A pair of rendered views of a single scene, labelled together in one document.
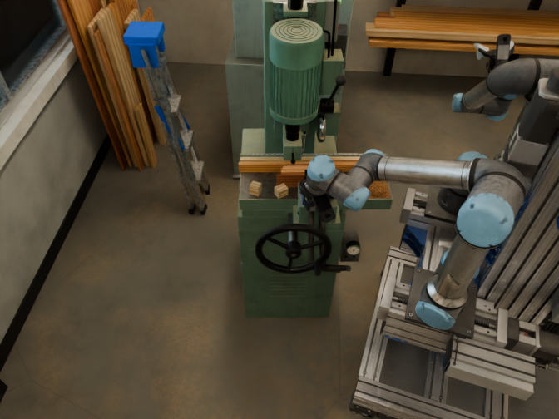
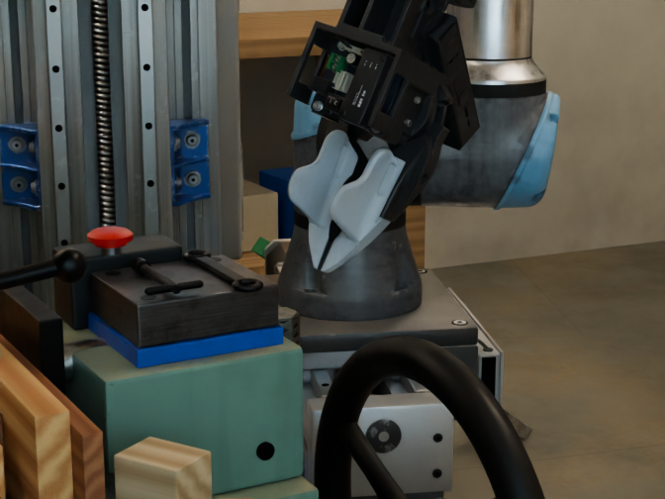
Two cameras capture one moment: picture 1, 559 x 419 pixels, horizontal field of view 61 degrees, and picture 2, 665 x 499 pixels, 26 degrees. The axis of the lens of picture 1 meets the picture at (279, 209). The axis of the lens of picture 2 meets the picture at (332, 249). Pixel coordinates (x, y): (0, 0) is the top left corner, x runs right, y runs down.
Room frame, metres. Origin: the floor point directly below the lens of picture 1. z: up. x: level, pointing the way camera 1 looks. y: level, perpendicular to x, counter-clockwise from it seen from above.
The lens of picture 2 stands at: (1.56, 0.71, 1.25)
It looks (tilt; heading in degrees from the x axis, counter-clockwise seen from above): 15 degrees down; 243
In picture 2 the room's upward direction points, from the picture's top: straight up
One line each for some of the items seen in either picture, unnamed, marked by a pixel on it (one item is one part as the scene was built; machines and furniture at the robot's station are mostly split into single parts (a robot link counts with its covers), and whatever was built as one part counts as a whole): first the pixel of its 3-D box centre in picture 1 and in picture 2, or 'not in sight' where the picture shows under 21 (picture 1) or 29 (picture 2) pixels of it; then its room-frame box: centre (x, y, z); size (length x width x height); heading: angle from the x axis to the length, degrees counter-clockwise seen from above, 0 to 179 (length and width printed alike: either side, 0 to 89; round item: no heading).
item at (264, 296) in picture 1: (287, 232); not in sight; (1.55, -0.04, 0.35); 0.58 x 0.45 x 0.71; 1
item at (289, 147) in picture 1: (292, 143); not in sight; (1.45, -0.05, 1.03); 0.14 x 0.07 x 0.09; 1
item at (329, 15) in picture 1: (329, 16); not in sight; (1.76, -0.18, 1.40); 0.10 x 0.06 x 0.16; 1
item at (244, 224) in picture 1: (289, 175); not in sight; (1.56, -0.04, 0.76); 0.57 x 0.45 x 0.09; 1
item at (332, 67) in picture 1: (330, 71); not in sight; (1.65, -0.19, 1.22); 0.09 x 0.08 x 0.15; 1
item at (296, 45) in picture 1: (294, 73); not in sight; (1.43, -0.05, 1.35); 0.18 x 0.18 x 0.31
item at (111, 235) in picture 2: not in sight; (110, 237); (1.27, -0.18, 1.02); 0.03 x 0.03 x 0.01
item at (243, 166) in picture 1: (320, 166); not in sight; (1.44, -0.16, 0.92); 0.67 x 0.02 x 0.04; 91
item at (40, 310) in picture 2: not in sight; (77, 360); (1.30, -0.14, 0.95); 0.09 x 0.07 x 0.09; 91
